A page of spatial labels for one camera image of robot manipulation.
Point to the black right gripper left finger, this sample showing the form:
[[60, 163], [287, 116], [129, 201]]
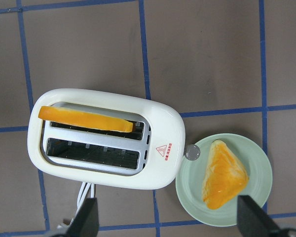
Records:
[[86, 222]]

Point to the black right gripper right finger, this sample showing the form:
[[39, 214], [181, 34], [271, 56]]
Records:
[[252, 221]]

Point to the white two-slot toaster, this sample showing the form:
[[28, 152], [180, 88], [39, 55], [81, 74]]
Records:
[[147, 158]]

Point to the bread slice in toaster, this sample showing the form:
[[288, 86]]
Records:
[[84, 119]]

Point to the toast piece on plate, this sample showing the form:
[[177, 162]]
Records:
[[225, 176]]

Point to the light green plate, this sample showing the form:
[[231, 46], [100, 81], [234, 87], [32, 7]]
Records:
[[190, 179]]

